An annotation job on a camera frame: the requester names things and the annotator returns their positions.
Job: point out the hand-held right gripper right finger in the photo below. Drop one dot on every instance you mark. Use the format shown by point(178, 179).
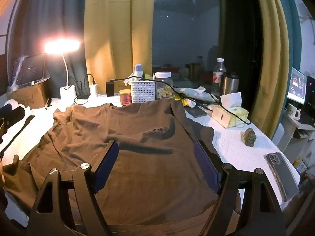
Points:
point(205, 167)

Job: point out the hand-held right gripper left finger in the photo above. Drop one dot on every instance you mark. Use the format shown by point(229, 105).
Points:
point(105, 167)

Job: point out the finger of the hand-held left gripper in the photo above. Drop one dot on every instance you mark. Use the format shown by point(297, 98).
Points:
point(16, 115)
point(7, 107)

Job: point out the brown t-shirt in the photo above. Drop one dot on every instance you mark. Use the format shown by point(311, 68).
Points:
point(147, 164)

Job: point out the cardboard box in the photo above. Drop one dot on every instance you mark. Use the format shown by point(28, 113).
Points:
point(27, 95)

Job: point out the small black flashlight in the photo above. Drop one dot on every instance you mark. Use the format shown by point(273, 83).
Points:
point(48, 102)

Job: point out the black tablet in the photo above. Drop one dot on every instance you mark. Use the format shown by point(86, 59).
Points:
point(29, 68)

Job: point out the small stone figurine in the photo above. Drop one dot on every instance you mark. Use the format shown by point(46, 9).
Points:
point(249, 138)

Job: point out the dark smartphone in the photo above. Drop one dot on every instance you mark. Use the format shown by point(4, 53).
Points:
point(195, 112)

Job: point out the white desk lamp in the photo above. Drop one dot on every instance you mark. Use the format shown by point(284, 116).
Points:
point(67, 92)

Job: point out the yellow-green tissue pack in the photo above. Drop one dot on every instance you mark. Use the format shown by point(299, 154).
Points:
point(240, 116)

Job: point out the yellow snack packet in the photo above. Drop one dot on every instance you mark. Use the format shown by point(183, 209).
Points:
point(182, 101)

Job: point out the red can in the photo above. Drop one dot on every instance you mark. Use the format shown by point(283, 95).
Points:
point(125, 98)

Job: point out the blue and white cloth pack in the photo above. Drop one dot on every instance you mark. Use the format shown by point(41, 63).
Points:
point(194, 93)

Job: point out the phone in clear case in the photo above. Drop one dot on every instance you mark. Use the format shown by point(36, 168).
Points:
point(281, 177)

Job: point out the white charger plug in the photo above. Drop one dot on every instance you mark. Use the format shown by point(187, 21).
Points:
point(93, 89)

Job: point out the white perforated basket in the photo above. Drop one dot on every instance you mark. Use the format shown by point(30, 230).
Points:
point(143, 91)

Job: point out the stainless steel thermos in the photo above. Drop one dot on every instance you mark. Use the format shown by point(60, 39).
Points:
point(229, 84)

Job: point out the clear plastic water bottle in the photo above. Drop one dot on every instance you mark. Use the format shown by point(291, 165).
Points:
point(217, 78)

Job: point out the clear jar with white lid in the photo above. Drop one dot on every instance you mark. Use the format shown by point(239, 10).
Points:
point(163, 86)

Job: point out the white side table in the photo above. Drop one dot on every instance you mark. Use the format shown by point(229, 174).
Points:
point(290, 127)

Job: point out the dark grey curtain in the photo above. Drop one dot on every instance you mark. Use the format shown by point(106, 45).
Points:
point(49, 17)

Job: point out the spray bottle with grey-blue cap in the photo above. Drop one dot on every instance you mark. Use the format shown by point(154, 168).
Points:
point(138, 70)

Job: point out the white mug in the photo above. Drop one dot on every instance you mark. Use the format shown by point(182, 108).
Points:
point(292, 111)

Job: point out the computer monitor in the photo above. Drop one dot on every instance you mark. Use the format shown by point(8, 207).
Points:
point(296, 84)

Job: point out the black computer case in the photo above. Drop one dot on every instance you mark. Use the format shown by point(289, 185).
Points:
point(310, 91)

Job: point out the wide yellow curtain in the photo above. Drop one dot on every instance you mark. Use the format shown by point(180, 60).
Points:
point(115, 29)

